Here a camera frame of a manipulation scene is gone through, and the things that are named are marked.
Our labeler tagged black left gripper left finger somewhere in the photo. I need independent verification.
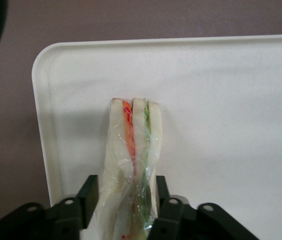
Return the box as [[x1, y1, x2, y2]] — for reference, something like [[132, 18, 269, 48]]
[[0, 174, 99, 240]]

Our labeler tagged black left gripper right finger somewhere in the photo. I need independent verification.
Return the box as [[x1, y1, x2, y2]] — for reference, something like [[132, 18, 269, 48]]
[[146, 175, 258, 240]]

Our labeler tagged plastic-wrapped triangle sandwich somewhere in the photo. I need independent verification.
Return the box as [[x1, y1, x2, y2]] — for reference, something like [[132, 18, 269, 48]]
[[92, 96, 163, 240]]

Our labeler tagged beige plastic tray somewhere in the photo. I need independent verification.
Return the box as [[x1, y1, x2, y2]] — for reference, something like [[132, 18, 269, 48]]
[[31, 33, 282, 240]]

